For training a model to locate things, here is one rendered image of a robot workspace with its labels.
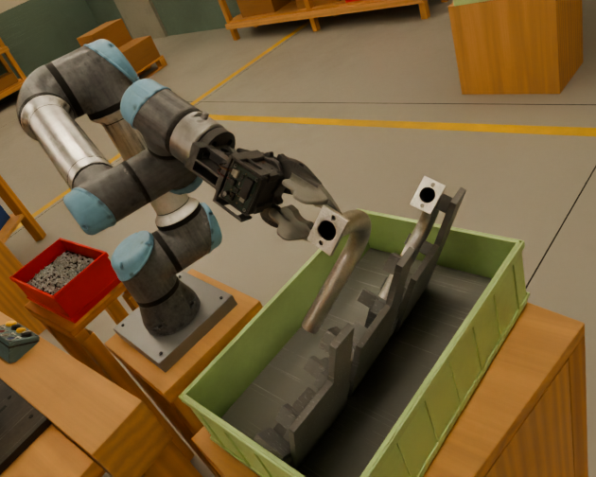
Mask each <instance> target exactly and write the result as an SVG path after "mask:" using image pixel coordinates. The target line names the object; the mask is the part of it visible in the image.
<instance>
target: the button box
mask: <svg viewBox="0 0 596 477"><path fill-rule="evenodd" d="M0 330H5V331H4V332H0V357H1V358H3V359H4V360H5V361H7V362H8V363H12V362H17V361H18V360H19V359H21V358H22V357H23V356H24V355H25V354H26V353H27V352H28V351H29V350H30V349H31V348H32V347H33V346H34V345H36V344H37V343H38V342H39V340H40V337H39V335H37V334H35V333H34V332H32V331H31V332H32V335H30V336H22V335H21V333H22V332H16V329H11V327H7V326H6V325H2V326H0ZM4 333H8V334H9V335H8V336H2V334H4ZM8 337H15V339H12V340H7V338H8Z"/></svg>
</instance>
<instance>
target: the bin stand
mask: <svg viewBox="0 0 596 477"><path fill-rule="evenodd" d="M123 292H124V294H123V295H122V297H123V298H124V300H125V301H126V302H127V304H128V305H129V307H130V308H131V310H132V311H134V310H135V309H137V308H138V307H139V306H138V304H137V303H136V301H135V300H134V299H133V297H132V296H131V294H130V293H129V291H128V290H127V289H126V287H125V286H124V284H123V283H122V282H120V283H119V284H118V285H117V286H116V287H115V288H114V289H113V290H112V291H110V292H109V293H108V294H107V295H106V296H105V297H104V298H103V299H102V300H100V301H99V302H98V303H97V304H96V305H95V306H94V307H93V308H92V309H90V310H89V311H88V312H87V313H86V314H85V315H84V316H83V317H82V318H81V319H79V320H78V321H77V322H76V323H72V322H70V321H68V320H66V319H65V318H63V317H61V316H60V315H58V314H56V313H54V312H52V311H50V310H48V309H45V308H43V307H41V306H39V305H37V304H35V303H33V302H32V301H29V302H28V303H27V304H26V305H25V308H26V309H27V310H28V311H29V312H30V313H31V315H32V316H33V317H34V318H36V319H38V320H39V321H40V322H41V323H42V324H43V325H44V326H45V327H46V329H47V330H48V331H49V332H50V333H51V334H52V335H53V336H54V337H55V339H56V340H57V341H58V342H59V343H60V344H61V345H62V346H63V348H64V349H65V350H66V351H67V352H68V353H69V354H70V355H71V356H72V357H73V358H75V359H76V360H78V361H80V362H82V363H83V364H85V365H87V366H88V367H90V368H91V369H93V370H95V371H96V372H98V374H100V375H101V376H103V377H105V378H106V379H108V380H110V381H112V382H113V383H115V384H116V385H118V386H120V387H121V388H123V389H124V390H126V391H128V392H129V393H131V394H132V395H134V396H135V397H137V398H139V399H141V400H142V401H143V402H144V403H145V404H146V405H147V406H148V408H149V409H150V410H151V411H152V413H153V414H154V415H155V416H156V417H157V419H158V420H159V421H160V422H161V423H162V425H163V426H164V427H165V428H166V429H167V431H168V432H169V433H170V434H171V436H172V437H173V439H172V441H173V442H174V443H175V445H176V446H177V447H178V448H179V449H180V451H181V452H182V453H183V454H184V455H185V457H186V458H187V459H188V460H189V461H190V460H191V459H192V458H193V457H194V455H195V454H194V453H193V452H192V450H191V449H190V448H189V447H188V446H187V445H186V444H185V442H184V441H183V439H182V438H181V437H180V436H179V435H178V434H177V433H176V432H175V431H174V429H173V428H172V427H171V426H170V424H169V423H168V422H167V421H166V419H165V418H164V417H163V416H162V415H161V413H160V412H159V411H158V410H157V408H156V407H155V406H154V405H153V404H152V402H151V401H150V400H149V399H148V397H147V396H146V395H145V394H144V392H143V391H142V390H141V389H140V388H139V386H138V385H137V384H136V383H135V382H134V380H133V379H132V378H131V376H130V375H129V374H128V373H127V372H126V370H125V369H124V368H123V367H122V366H121V364H120V363H119V362H118V361H117V359H116V358H115V357H114V356H113V354H112V353H111V352H110V351H109V350H108V348H107V347H106V346H105V345H104V344H103V343H102V342H101V341H100V340H99V338H98V337H97V336H96V334H95V333H94V332H93V331H91V330H89V329H88V328H85V327H86V326H87V325H88V324H90V323H91V322H92V321H93V320H94V319H95V318H96V317H97V316H98V315H99V314H100V313H101V312H102V311H103V310H106V311H107V312H108V314H109V315H110V316H111V317H112V319H113V320H114V322H115V323H116V324H117V325H118V324H119V323H120V322H121V321H122V320H124V319H125V318H126V317H127V316H128V315H129V314H128V313H127V312H126V310H125V309H124V308H123V306H122V305H121V304H120V302H119V301H118V300H117V297H118V296H119V295H120V294H121V293H123Z"/></svg>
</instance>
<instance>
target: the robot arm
mask: <svg viewBox="0 0 596 477"><path fill-rule="evenodd" d="M16 112H17V117H18V120H19V123H20V125H21V126H22V128H23V130H24V131H25V132H26V134H27V135H28V136H29V137H31V138H32V139H34V140H36V141H39V143H40V144H41V146H42V147H43V149H44V151H45V152H46V154H47V155H48V157H49V158H50V160H51V161H52V163H53V164H54V166H55V167H56V169H57V170H58V171H59V173H60V174H61V176H62V178H63V179H64V181H65V182H66V183H67V184H68V186H69V187H70V189H71V191H70V192H69V193H67V194H66V195H64V197H63V202H64V204H65V205H66V207H67V208H68V210H69V211H70V213H71V214H72V216H73V217H74V219H75V220H76V221H77V223H78V224H79V226H80V227H81V229H82V230H83V231H84V232H85V233H86V234H87V235H95V234H97V233H99V232H101V231H103V230H105V229H106V228H108V227H112V226H114V225H115V224H116V223H117V222H118V221H121V220H122V219H124V218H126V217H127V216H129V215H130V214H131V213H133V212H135V211H136V210H138V209H140V208H141V207H143V206H145V205H146V204H148V203H150V204H151V206H152V207H153V209H154V211H155V212H156V218H155V221H154V222H155V224H156V226H157V228H158V230H156V231H154V232H153V233H150V232H148V231H139V232H138V233H133V234H132V235H130V236H128V237H127V238H125V239H124V240H123V241H122V242H121V243H120V244H119V245H118V246H117V247H116V248H115V250H114V253H113V255H112V258H111V264H112V267H113V269H114V271H115V273H116V275H117V278H118V279H119V280H120V281H121V282H122V283H123V284H124V286H125V287H126V289H127V290H128V291H129V293H130V294H131V296H132V297H133V299H134V300H135V301H136V303H137V304H138V306H139V309H140V312H141V317H142V321H143V324H144V326H145V328H146V329H147V331H148V332H149V333H150V334H152V335H154V336H167V335H169V334H172V333H175V332H177V331H179V330H181V329H182V328H184V327H185V326H187V325H188V324H189V323H190V322H191V321H192V320H193V319H194V318H195V316H196V315H197V313H198V311H199V309H200V305H201V301H200V298H199V296H198V295H197V294H196V293H195V292H194V291H193V290H192V289H191V288H190V287H188V286H187V285H185V283H184V282H182V281H181V280H180V279H179V278H178V276H177V275H176V274H177V273H179V272H180V271H182V270H184V269H185V268H187V267H188V266H190V265H191V264H193V263H194V262H196V261H197V260H199V259H200V258H202V257H203V256H205V255H208V254H210V253H211V252H212V251H213V250H214V249H215V248H217V247H218V246H219V245H220V244H221V241H222V234H221V231H220V227H219V223H218V221H217V219H216V217H215V215H214V214H213V212H212V210H211V209H210V207H209V206H208V205H207V204H206V203H199V201H198V200H197V199H195V198H192V197H188V195H187V194H186V193H191V192H193V191H194V190H196V189H197V188H198V187H199V186H200V185H201V183H202V181H205V182H206V183H208V184H209V185H210V186H212V187H213V188H214V189H215V190H216V193H215V196H214V198H213V202H214V203H216V204H217V205H219V206H220V207H221V208H223V209H224V210H225V211H227V212H228V213H229V214H231V215H232V216H233V217H235V218H236V219H237V220H239V221H240V222H243V221H247V220H250V219H251V218H252V216H250V215H251V214H257V213H260V216H261V218H262V220H263V221H264V222H266V223H267V224H269V225H270V226H272V227H275V228H277V230H276V233H277V235H278V236H279V237H280V238H282V239H284V240H300V239H303V240H305V241H308V240H307V237H308V235H309V233H310V231H311V229H312V227H313V225H314V224H313V222H312V221H307V220H306V219H304V218H303V217H302V216H301V214H300V213H299V210H298V209H297V208H296V207H295V206H294V205H292V204H289V205H286V206H284V207H280V206H278V205H277V204H280V203H283V199H282V195H283V193H287V194H291V195H292V197H293V199H295V200H296V201H298V202H300V203H304V204H313V205H314V206H316V207H320V208H322V207H323V205H324V204H327V205H329V206H330V207H332V208H333V209H335V210H336V211H338V212H339V213H340V214H342V212H341V210H340V209H339V207H338V206H337V204H336V202H335V201H334V199H333V198H332V196H331V195H330V194H329V192H328V191H327V190H326V189H325V187H324V186H323V185H322V182H321V181H320V180H319V179H318V178H317V177H316V176H315V174H314V173H313V172H312V171H311V170H310V169H309V168H308V167H307V166H306V165H305V164H304V163H302V162H300V161H298V160H296V159H293V158H289V157H287V156H286V155H285V154H283V153H281V154H278V155H277V157H276V156H273V152H272V151H270V152H266V153H264V152H261V151H259V150H245V149H241V148H238V149H237V150H235V145H236V140H235V137H234V135H233V134H232V133H231V132H229V131H227V130H226V129H225V128H224V127H223V126H222V125H220V124H219V123H218V122H217V121H215V120H214V119H212V118H211V117H209V113H208V112H206V111H203V112H202V111H200V110H199V109H197V108H196V107H195V106H193V105H192V104H190V103H189V102H187V101H186V100H184V99H183V98H181V97H179V96H178V95H176V94H175V93H173V92H172V91H171V90H170V88H168V87H166V86H163V85H162V84H160V83H158V82H157V81H155V80H153V79H139V78H138V77H137V74H136V72H135V71H134V69H133V67H132V66H131V64H130V63H129V61H128V60H127V59H126V57H125V56H124V55H123V54H122V53H121V51H120V50H119V49H118V48H117V47H116V46H115V45H114V44H112V43H111V42H110V41H108V40H105V39H99V40H96V41H94V42H92V43H89V44H84V45H83V46H82V47H80V48H78V49H76V50H74V51H72V52H70V53H68V54H66V55H64V56H62V57H60V58H58V59H56V60H54V61H52V62H50V63H47V64H44V65H42V66H40V67H38V68H37V69H36V70H34V71H33V72H32V73H31V74H30V75H29V76H28V77H27V78H26V80H25V82H24V83H23V85H22V87H21V89H20V92H19V95H18V97H17V104H16ZM85 114H87V115H88V116H89V118H90V120H91V121H93V122H96V123H98V124H101V125H102V126H103V128H104V129H105V131H106V133H107V134H108V135H109V136H110V138H111V140H112V141H113V143H114V145H115V147H116V148H117V150H118V152H119V153H120V155H121V157H122V158H123V160H124V161H123V162H122V163H120V164H119V165H117V166H115V167H113V166H112V165H111V164H110V163H109V161H108V160H107V159H106V158H105V157H104V155H103V154H102V153H101V152H100V150H99V149H98V148H97V147H96V145H95V144H94V143H93V142H92V140H91V139H90V138H89V137H88V136H87V134H86V133H85V132H84V131H83V129H82V128H81V127H80V126H79V124H78V123H77V122H76V121H75V119H76V118H78V117H81V116H82V115H85ZM226 204H230V205H231V206H232V207H234V208H235V209H236V210H238V211H239V212H240V213H242V214H240V215H237V214H235V213H234V212H233V211H231V210H230V209H229V208H227V207H226V206H225V205H226ZM308 242H310V241H308Z"/></svg>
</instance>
